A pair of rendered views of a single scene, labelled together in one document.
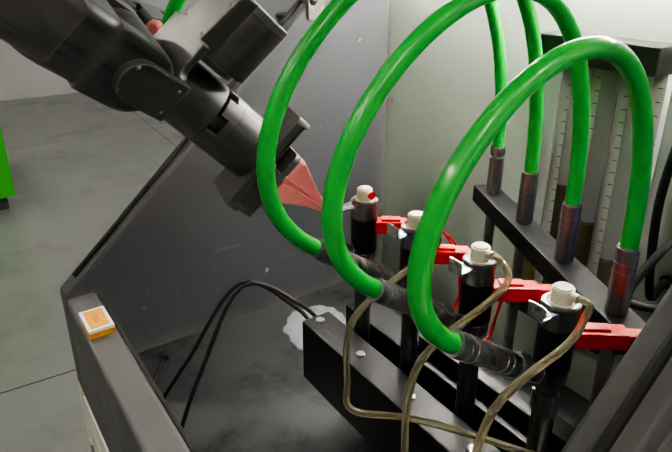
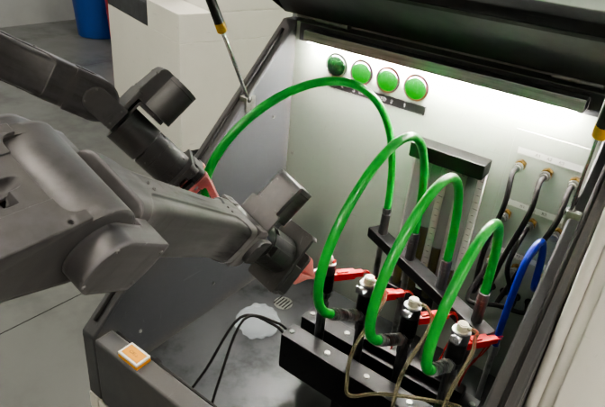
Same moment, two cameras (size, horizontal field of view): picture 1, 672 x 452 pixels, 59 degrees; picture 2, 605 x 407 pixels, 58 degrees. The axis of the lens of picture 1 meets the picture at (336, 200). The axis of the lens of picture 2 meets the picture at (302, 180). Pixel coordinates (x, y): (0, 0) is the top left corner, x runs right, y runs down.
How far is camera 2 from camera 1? 44 cm
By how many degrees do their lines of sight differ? 20
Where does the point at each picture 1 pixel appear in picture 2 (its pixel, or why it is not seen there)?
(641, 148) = (496, 252)
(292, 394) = (259, 374)
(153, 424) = not seen: outside the picture
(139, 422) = not seen: outside the picture
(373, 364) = (337, 358)
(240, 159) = (280, 266)
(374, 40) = (282, 114)
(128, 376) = (181, 393)
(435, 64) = (329, 136)
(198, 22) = (271, 203)
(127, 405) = not seen: outside the picture
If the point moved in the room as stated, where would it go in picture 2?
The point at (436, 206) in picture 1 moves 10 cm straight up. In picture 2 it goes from (440, 322) to (458, 254)
